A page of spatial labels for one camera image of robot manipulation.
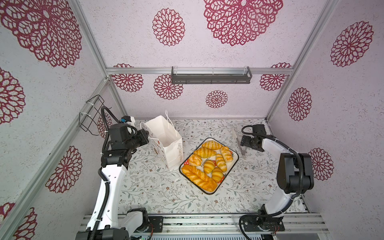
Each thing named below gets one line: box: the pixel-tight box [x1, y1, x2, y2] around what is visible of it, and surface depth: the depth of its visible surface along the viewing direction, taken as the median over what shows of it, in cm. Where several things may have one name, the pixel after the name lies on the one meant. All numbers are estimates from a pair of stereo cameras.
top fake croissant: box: [202, 140, 224, 151], surface depth 102 cm
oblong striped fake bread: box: [216, 153, 228, 173], surface depth 94 cm
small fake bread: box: [220, 146, 234, 163], surface depth 98 cm
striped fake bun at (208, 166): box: [203, 159, 215, 174], surface depth 92 cm
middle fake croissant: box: [193, 146, 217, 159], surface depth 98 cm
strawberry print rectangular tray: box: [179, 137, 240, 195], surface depth 94 cm
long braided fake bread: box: [181, 164, 218, 192], surface depth 87 cm
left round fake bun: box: [188, 154, 203, 167], surface depth 94 cm
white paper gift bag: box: [141, 110, 184, 171], surface depth 85 cm
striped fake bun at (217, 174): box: [211, 167, 224, 183], surface depth 89 cm
